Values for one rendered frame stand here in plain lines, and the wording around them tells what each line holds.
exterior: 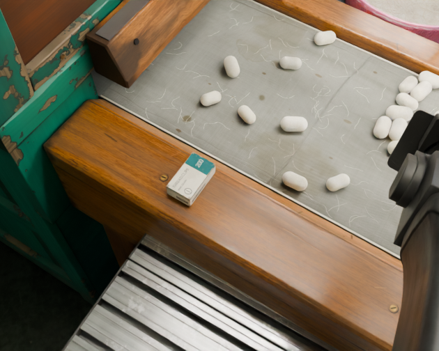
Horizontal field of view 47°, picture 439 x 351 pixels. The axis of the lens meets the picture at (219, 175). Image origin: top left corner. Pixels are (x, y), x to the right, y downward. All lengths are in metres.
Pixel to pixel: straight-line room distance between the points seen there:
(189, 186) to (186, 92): 0.19
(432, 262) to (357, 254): 0.33
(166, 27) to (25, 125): 0.23
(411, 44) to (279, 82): 0.21
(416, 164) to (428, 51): 0.49
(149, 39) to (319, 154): 0.28
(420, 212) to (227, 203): 0.33
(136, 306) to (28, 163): 0.24
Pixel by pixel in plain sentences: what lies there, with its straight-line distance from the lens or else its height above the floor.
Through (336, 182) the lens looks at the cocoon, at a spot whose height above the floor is 0.76.
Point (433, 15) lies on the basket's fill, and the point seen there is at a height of 0.73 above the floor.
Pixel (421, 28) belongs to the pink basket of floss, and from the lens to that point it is 0.89.
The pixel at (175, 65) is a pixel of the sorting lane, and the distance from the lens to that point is 0.79.
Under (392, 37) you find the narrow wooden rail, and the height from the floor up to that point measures 0.76.
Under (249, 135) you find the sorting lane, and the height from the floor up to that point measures 0.74.
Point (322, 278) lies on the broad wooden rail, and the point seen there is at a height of 0.76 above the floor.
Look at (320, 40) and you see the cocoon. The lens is 0.83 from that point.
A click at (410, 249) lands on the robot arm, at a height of 1.03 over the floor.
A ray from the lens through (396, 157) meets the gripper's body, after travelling 0.55.
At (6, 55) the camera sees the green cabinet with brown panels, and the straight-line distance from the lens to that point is 0.60.
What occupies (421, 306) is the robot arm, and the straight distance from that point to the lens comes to 0.28.
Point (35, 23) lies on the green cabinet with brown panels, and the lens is 0.63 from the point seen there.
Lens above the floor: 1.33
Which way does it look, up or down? 60 degrees down
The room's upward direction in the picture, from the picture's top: 4 degrees clockwise
